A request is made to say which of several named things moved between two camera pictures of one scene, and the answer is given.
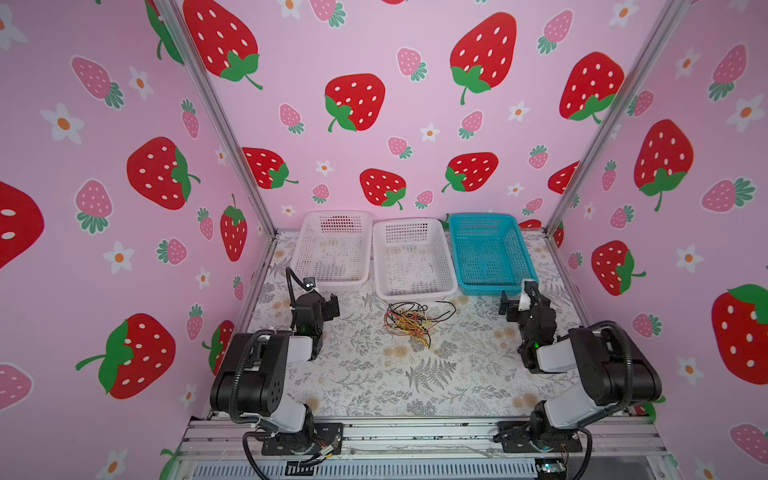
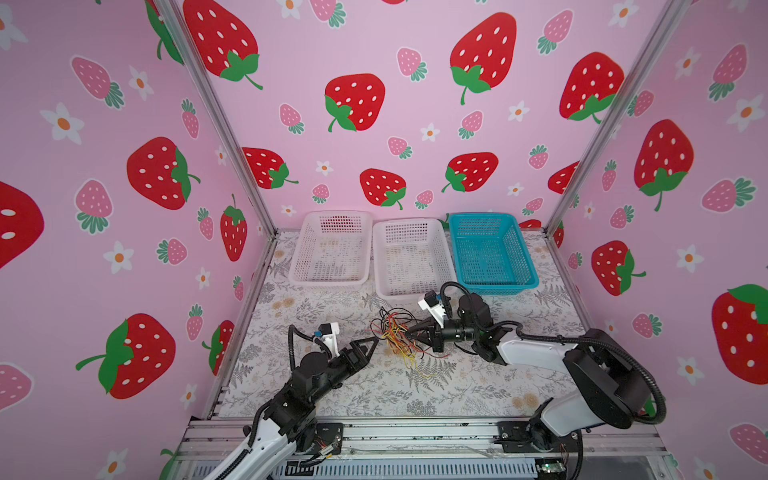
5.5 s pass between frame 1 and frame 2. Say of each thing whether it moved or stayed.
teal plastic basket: stayed
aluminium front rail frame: stayed
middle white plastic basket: stayed
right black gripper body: moved
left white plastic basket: stayed
